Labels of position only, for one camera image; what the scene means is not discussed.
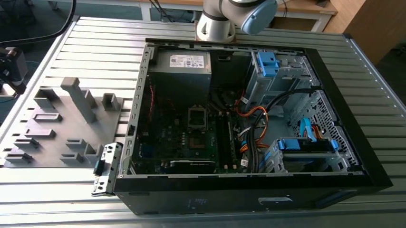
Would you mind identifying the wooden desk white frame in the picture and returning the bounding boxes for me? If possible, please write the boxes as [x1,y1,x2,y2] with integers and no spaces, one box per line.
[271,0,339,33]

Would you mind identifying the low grey metal disk bay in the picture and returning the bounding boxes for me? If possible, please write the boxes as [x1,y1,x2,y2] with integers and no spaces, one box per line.
[258,137,360,174]

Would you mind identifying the grey plastic parts rack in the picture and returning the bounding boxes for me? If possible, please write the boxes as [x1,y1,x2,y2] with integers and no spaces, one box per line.
[0,77,133,168]

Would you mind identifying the blue plastic bay clip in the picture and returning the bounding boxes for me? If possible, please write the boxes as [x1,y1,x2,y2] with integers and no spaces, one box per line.
[262,65,282,77]
[256,51,280,67]

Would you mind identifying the CPU socket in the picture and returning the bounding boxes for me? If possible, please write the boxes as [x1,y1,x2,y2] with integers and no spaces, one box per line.
[190,136,206,149]

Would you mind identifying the tall grey metal disk bay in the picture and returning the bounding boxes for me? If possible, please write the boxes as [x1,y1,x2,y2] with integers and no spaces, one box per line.
[243,51,320,112]

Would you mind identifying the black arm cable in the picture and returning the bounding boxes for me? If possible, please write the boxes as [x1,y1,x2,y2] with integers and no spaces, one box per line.
[0,0,77,46]

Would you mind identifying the black swivel chair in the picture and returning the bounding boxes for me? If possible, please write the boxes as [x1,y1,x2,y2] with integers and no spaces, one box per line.
[0,0,37,48]

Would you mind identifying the grey metal slot bracket latch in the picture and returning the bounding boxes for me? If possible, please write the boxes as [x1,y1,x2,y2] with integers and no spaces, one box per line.
[91,142,124,197]

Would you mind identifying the orange power wires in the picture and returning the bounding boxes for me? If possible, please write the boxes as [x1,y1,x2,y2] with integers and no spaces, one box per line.
[235,105,271,153]

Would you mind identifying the green motherboard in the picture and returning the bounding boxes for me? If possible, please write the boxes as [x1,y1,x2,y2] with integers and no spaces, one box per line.
[131,95,251,174]

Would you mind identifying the thick black cable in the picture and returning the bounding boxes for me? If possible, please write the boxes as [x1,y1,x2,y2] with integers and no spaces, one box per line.
[246,88,318,173]
[252,91,318,173]

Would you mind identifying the black graphics card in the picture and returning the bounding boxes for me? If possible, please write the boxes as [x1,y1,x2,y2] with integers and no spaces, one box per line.
[160,159,218,174]

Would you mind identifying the blue flat data cable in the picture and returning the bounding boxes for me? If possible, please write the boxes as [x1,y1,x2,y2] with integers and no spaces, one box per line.
[299,117,318,143]

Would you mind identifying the wooden cabinet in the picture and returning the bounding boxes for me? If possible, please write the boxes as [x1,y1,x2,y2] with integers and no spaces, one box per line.
[323,0,406,66]

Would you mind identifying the black RAM slot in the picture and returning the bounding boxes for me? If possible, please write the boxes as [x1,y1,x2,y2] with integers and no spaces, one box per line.
[226,112,236,168]
[228,112,240,168]
[220,112,231,168]
[216,112,227,168]

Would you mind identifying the black open PC case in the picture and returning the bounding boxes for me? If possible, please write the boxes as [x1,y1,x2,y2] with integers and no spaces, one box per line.
[112,35,394,216]

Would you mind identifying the black disk in blue carrier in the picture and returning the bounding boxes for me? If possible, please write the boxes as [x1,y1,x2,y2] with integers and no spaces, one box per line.
[278,138,339,153]

